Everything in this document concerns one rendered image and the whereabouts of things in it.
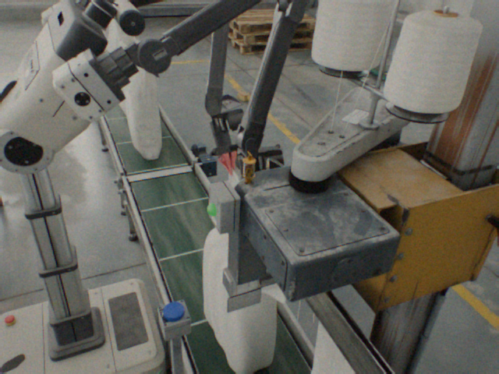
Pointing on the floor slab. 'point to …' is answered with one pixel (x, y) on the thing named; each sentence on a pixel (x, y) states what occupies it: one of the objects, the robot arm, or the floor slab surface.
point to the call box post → (176, 355)
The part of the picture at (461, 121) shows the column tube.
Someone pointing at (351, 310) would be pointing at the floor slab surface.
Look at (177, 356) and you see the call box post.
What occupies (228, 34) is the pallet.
